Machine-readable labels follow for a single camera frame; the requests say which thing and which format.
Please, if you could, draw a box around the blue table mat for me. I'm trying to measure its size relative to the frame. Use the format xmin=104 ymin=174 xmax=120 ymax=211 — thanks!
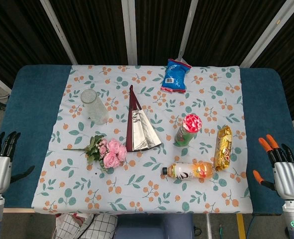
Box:
xmin=0 ymin=64 xmax=294 ymax=216

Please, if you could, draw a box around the blue snack bag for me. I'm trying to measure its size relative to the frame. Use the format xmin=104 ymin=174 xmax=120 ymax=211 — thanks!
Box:
xmin=160 ymin=58 xmax=192 ymax=94

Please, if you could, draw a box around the orange juice bottle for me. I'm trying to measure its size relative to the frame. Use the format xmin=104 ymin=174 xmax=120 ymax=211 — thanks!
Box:
xmin=161 ymin=161 xmax=216 ymax=180

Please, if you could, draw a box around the gold foil biscuit pack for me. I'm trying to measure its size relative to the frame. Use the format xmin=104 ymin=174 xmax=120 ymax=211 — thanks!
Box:
xmin=213 ymin=125 xmax=233 ymax=172

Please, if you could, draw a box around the folding paper fan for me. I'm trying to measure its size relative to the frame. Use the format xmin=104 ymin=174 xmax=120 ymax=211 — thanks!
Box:
xmin=125 ymin=85 xmax=163 ymax=152

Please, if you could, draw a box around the green chips can red lid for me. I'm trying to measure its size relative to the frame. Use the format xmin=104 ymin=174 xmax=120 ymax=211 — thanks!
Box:
xmin=174 ymin=114 xmax=203 ymax=147

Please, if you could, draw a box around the pink artificial flower bouquet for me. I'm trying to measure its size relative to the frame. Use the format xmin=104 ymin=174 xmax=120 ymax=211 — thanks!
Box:
xmin=63 ymin=135 xmax=128 ymax=174

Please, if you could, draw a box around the floral patterned tablecloth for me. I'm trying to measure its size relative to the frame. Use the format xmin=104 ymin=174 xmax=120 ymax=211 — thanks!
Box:
xmin=31 ymin=64 xmax=253 ymax=215

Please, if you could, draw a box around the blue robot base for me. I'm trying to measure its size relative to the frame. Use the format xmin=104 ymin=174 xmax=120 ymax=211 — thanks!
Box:
xmin=114 ymin=213 xmax=195 ymax=239

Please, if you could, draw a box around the white checkered bag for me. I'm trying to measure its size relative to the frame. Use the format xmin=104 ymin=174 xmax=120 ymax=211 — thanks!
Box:
xmin=55 ymin=213 xmax=118 ymax=239

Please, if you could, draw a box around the clear glass vase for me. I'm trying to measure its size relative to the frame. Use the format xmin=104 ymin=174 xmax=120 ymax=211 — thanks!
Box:
xmin=80 ymin=89 xmax=109 ymax=125

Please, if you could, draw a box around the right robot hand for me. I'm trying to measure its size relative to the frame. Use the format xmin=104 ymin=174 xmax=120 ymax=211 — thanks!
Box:
xmin=252 ymin=134 xmax=294 ymax=199

